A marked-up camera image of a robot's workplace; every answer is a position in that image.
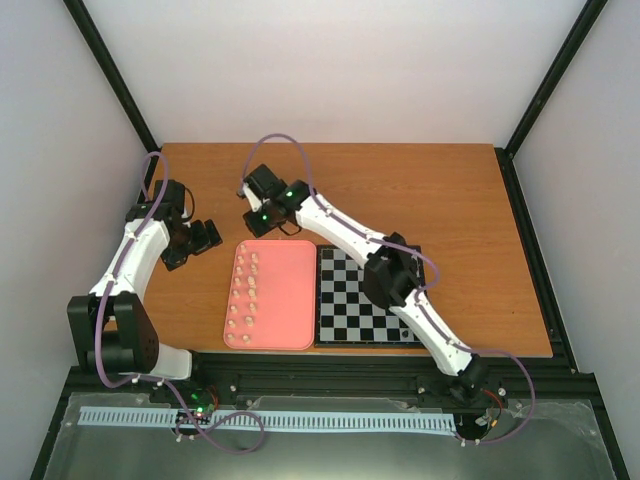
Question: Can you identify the light blue slotted cable duct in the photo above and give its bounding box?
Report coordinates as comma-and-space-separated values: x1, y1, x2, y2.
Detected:
77, 406, 456, 436

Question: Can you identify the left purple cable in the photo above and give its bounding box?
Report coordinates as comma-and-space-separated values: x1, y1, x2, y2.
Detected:
92, 151, 266, 455

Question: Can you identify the black white chess board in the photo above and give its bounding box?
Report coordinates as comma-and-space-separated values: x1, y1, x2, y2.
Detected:
314, 245, 422, 349

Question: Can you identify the black aluminium frame rail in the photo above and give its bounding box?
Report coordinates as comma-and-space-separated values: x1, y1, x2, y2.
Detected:
64, 349, 599, 406

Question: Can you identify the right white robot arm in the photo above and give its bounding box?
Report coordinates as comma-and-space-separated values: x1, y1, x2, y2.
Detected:
238, 164, 488, 406

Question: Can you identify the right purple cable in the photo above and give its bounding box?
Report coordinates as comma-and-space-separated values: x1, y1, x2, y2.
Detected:
239, 133, 537, 446

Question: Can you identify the pink plastic tray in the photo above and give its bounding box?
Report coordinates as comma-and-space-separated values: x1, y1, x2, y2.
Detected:
223, 240, 317, 351

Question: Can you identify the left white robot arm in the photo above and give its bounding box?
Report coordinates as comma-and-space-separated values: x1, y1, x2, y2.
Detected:
67, 180, 222, 403

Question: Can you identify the purple cable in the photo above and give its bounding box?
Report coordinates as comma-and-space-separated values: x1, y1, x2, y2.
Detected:
239, 133, 537, 446
92, 151, 266, 455

